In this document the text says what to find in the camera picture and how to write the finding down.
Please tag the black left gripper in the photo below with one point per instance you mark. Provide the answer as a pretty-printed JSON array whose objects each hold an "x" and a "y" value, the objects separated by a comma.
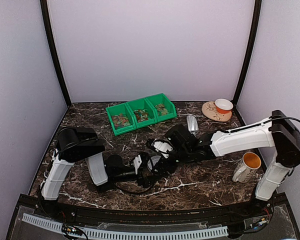
[{"x": 147, "y": 181}]

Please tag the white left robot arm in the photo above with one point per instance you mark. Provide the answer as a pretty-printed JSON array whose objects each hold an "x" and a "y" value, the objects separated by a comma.
[{"x": 75, "y": 144}]

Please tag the left black frame post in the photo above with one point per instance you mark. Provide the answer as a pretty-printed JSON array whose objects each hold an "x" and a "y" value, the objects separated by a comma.
[{"x": 53, "y": 51}]

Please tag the green bin with star candies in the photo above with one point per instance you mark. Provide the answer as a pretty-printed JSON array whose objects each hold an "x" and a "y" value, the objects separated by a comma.
[{"x": 121, "y": 119}]

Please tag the white mug orange inside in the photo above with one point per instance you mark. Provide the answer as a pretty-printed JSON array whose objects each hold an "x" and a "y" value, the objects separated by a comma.
[{"x": 246, "y": 168}]

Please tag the metal scoop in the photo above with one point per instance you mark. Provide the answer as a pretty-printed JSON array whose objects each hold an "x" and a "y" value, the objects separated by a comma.
[{"x": 192, "y": 124}]

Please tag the green bin with lollipops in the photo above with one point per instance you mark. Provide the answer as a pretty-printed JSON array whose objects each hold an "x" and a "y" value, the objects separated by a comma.
[{"x": 142, "y": 112}]

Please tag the clear round plastic lid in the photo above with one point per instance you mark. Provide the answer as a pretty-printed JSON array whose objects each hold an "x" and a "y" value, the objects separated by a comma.
[{"x": 153, "y": 163}]

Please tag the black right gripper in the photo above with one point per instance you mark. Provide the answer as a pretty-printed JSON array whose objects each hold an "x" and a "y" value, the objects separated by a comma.
[{"x": 164, "y": 152}]

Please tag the black frame post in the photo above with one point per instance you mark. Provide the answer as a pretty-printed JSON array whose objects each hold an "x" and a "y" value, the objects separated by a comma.
[
  {"x": 53, "y": 51},
  {"x": 249, "y": 51}
]

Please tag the right black frame post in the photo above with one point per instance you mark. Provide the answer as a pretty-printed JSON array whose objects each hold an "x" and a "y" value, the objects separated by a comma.
[{"x": 249, "y": 51}]

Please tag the orange and white bowl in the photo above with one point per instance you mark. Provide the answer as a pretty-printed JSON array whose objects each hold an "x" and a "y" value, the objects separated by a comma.
[{"x": 223, "y": 106}]

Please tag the grey slotted cable duct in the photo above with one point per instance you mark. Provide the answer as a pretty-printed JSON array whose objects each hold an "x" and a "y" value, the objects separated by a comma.
[{"x": 100, "y": 234}]

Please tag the green bin with popsicle candies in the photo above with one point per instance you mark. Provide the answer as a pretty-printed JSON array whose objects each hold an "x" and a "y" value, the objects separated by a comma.
[{"x": 164, "y": 109}]

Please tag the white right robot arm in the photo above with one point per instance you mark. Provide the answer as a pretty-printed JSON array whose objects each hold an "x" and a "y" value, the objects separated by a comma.
[{"x": 276, "y": 131}]

